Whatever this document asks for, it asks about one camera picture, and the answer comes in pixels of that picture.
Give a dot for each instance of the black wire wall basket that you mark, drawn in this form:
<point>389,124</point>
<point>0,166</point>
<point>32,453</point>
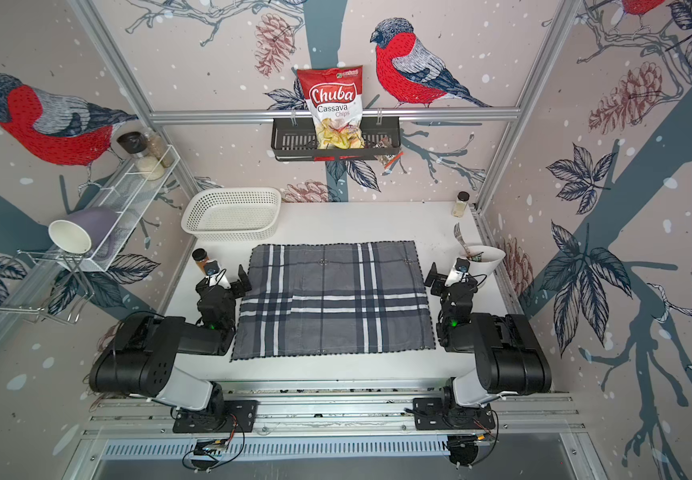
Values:
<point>307,140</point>

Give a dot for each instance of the white wire wall shelf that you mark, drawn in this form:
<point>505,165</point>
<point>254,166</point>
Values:
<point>124,199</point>

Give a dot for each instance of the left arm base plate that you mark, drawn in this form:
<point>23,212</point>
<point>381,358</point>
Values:
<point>236,415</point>

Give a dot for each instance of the metal spoon in cup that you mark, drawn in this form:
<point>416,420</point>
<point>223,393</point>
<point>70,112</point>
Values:
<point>459,237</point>

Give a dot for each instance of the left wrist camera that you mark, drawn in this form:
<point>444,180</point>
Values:
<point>215,275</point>

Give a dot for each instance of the brown spice jar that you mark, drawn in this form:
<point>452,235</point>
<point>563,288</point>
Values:
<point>201,258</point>

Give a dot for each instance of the red Chuba chips bag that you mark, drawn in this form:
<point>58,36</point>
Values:
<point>334,98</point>

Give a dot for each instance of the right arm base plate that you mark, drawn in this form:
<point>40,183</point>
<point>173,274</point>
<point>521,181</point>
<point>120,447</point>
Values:
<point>436,414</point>

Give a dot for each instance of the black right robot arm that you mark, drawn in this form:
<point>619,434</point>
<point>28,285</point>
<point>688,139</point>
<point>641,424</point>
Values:
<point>509,360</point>

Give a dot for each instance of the small glass spice bottle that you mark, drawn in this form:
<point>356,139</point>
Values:
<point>461,204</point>

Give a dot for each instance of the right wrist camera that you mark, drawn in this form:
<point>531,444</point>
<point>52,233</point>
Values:
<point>460,272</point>

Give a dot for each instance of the grey plaid pillowcase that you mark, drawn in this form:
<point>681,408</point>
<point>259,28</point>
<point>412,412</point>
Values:
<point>334,299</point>

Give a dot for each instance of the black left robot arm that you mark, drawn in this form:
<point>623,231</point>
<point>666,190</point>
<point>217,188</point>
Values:
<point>140,359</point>

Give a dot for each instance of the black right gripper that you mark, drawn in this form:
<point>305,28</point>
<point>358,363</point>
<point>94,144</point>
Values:
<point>439,283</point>

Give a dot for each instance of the metal wire mug rack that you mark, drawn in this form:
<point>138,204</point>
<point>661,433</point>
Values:
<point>45,286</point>

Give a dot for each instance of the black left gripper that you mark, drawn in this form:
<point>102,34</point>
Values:
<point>238,290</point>

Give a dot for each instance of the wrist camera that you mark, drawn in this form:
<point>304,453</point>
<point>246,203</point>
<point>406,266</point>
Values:
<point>460,272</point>
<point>215,275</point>

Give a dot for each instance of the white plastic basket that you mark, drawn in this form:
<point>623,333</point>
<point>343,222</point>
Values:
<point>233,214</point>

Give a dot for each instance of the lilac and white mug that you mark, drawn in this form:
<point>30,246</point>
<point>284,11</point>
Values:
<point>83,231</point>

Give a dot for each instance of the white utensil cup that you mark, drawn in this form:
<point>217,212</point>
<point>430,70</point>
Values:
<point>484,260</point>

